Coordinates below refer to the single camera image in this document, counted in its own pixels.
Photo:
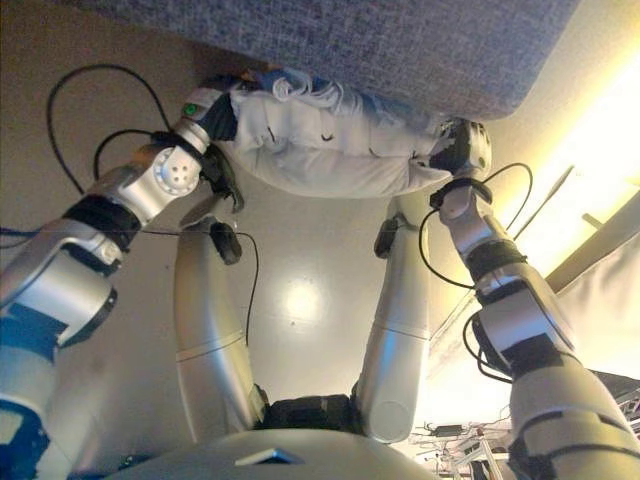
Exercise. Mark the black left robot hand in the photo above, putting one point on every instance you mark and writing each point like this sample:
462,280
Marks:
200,120

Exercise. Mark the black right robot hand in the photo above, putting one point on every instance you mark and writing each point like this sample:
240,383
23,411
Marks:
467,150

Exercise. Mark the white fringed cushion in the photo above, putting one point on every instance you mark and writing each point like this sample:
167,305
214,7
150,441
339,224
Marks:
325,160

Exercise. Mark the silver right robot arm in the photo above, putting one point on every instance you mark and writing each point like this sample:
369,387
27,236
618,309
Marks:
525,310

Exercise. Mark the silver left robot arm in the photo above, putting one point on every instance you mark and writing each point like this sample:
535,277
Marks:
70,290

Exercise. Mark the grey fabric armchair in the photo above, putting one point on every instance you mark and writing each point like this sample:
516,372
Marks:
375,45

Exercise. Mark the silver right robot leg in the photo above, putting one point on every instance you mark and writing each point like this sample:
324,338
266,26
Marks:
400,310

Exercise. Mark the silver robot leg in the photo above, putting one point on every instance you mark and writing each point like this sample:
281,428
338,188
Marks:
400,310
210,310

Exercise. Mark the silver left robot leg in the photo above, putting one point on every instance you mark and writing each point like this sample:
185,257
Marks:
210,310

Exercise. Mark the black power adapter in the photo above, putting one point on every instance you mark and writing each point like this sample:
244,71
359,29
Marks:
448,429

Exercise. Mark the grey robot torso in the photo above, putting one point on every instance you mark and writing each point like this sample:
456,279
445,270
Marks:
350,450

